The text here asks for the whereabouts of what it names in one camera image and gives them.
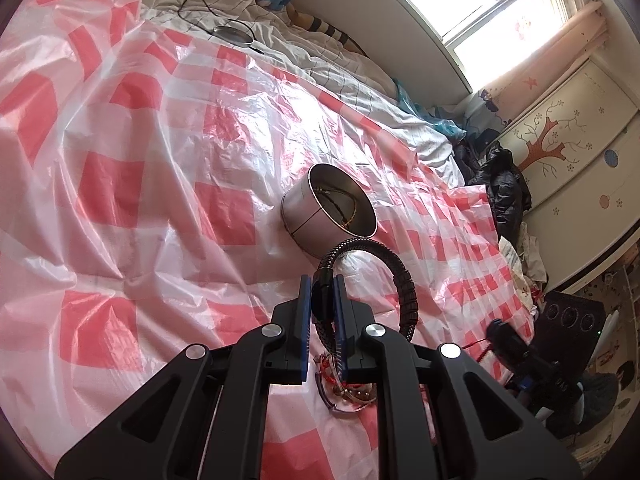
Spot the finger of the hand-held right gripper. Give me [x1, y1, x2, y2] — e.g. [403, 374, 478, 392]
[504, 374, 538, 401]
[487, 319, 536, 367]

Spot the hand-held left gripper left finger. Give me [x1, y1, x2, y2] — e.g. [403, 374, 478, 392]
[54, 274, 313, 480]

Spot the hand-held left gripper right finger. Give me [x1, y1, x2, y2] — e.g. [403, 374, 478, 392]
[332, 274, 583, 480]

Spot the black braided bracelet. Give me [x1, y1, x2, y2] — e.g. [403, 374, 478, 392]
[310, 239, 420, 361]

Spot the round metal tin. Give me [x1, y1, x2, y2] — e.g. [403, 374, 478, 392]
[280, 162, 378, 267]

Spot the pile of clothes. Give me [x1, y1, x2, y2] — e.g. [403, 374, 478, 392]
[500, 220, 551, 311]

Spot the black jacket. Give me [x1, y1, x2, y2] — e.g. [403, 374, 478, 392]
[457, 132, 533, 256]

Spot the wardrobe with tree print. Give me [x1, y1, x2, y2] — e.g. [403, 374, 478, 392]
[500, 55, 640, 291]

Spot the red white checkered plastic sheet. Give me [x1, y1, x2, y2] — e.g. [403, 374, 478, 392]
[0, 0, 538, 480]

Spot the blue plastic bag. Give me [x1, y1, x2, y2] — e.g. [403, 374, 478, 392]
[392, 77, 468, 142]

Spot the white quilt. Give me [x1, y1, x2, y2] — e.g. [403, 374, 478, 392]
[135, 0, 468, 191]

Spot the pink curtain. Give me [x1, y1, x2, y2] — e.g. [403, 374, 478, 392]
[470, 0, 608, 128]

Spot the striped plush toy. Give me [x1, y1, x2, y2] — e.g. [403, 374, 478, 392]
[287, 7, 366, 53]

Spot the round grey mirror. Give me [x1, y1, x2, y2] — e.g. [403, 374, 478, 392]
[212, 24, 255, 46]

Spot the white headboard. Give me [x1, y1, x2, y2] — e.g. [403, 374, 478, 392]
[295, 0, 473, 93]

